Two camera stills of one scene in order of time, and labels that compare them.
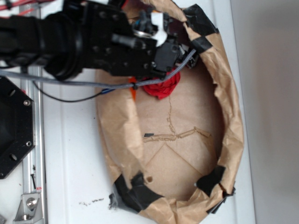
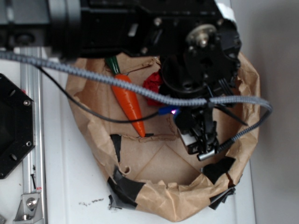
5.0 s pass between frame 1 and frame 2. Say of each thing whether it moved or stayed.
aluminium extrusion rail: stayed
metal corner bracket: stayed
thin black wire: moved
